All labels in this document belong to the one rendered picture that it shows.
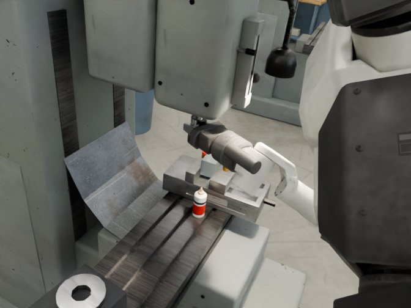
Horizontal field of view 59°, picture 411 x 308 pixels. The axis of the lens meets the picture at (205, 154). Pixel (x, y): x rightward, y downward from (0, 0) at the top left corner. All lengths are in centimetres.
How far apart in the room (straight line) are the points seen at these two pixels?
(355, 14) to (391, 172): 14
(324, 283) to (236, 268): 127
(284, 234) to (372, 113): 223
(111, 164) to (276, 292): 71
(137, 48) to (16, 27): 28
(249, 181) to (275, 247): 164
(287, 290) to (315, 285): 104
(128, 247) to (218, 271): 28
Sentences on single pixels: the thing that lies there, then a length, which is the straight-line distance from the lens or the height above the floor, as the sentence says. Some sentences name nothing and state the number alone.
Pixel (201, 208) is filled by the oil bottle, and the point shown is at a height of 95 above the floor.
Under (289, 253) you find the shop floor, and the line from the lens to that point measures 247.
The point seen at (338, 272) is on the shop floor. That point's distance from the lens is 249.
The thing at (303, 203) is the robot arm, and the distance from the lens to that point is 90.
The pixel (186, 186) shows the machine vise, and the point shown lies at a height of 96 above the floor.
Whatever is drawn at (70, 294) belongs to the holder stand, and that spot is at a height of 111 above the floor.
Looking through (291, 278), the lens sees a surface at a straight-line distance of 137.
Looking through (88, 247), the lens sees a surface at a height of 71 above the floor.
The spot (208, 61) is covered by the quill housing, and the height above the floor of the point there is 146.
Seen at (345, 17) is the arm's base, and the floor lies 166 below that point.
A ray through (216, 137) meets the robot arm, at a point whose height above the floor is 126.
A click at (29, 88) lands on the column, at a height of 132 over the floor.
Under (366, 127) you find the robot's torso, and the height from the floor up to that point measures 157.
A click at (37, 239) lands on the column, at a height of 74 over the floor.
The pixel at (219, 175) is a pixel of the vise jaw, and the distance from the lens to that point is 121.
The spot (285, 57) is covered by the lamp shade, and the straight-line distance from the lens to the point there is 87.
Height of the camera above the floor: 172
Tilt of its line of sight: 32 degrees down
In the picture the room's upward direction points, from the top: 7 degrees clockwise
